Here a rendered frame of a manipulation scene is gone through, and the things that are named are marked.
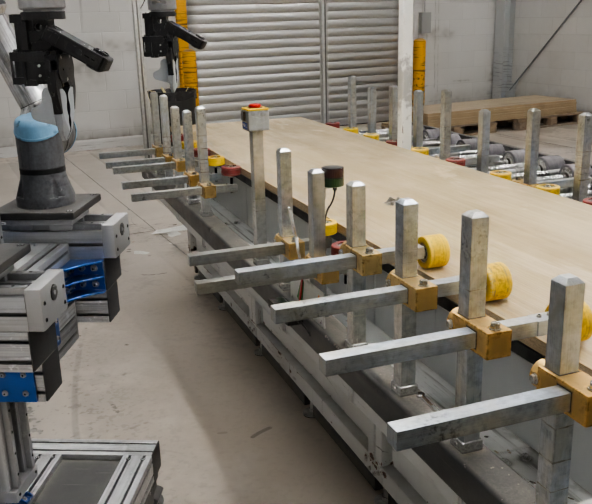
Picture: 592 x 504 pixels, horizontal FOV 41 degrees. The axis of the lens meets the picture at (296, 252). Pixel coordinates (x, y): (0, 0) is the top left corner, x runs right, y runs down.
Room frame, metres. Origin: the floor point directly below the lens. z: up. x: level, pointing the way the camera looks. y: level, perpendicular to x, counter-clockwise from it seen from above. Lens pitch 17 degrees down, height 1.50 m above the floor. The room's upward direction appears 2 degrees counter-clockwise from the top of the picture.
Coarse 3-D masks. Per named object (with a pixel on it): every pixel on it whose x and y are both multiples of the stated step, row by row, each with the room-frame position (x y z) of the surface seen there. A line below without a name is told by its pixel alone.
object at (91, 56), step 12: (48, 36) 1.33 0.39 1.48; (60, 36) 1.33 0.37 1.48; (72, 36) 1.36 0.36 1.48; (60, 48) 1.33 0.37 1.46; (72, 48) 1.33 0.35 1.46; (84, 48) 1.33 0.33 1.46; (96, 48) 1.35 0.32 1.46; (84, 60) 1.33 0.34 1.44; (96, 60) 1.32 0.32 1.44; (108, 60) 1.33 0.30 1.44
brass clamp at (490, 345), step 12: (456, 312) 1.35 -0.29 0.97; (456, 324) 1.34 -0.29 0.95; (468, 324) 1.30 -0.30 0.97; (480, 324) 1.29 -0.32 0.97; (480, 336) 1.26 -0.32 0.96; (492, 336) 1.25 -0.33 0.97; (504, 336) 1.25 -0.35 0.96; (480, 348) 1.26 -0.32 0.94; (492, 348) 1.25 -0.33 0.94; (504, 348) 1.25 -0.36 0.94
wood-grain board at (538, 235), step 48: (240, 144) 3.81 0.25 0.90; (288, 144) 3.77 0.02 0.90; (336, 144) 3.73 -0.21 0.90; (384, 144) 3.69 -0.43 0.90; (336, 192) 2.69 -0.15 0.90; (384, 192) 2.67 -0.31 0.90; (432, 192) 2.65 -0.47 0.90; (480, 192) 2.63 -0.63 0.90; (528, 192) 2.61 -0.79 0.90; (384, 240) 2.07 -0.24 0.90; (528, 240) 2.03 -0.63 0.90; (576, 240) 2.02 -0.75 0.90; (528, 288) 1.66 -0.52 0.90
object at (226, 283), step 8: (344, 272) 2.00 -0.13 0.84; (200, 280) 1.90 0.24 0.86; (208, 280) 1.89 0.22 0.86; (216, 280) 1.89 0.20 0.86; (224, 280) 1.89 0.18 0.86; (232, 280) 1.90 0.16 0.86; (272, 280) 1.94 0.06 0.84; (280, 280) 1.94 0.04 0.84; (288, 280) 1.95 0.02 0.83; (296, 280) 1.96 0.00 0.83; (200, 288) 1.87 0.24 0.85; (208, 288) 1.88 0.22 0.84; (216, 288) 1.89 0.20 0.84; (224, 288) 1.89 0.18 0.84; (232, 288) 1.90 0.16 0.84; (240, 288) 1.91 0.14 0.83
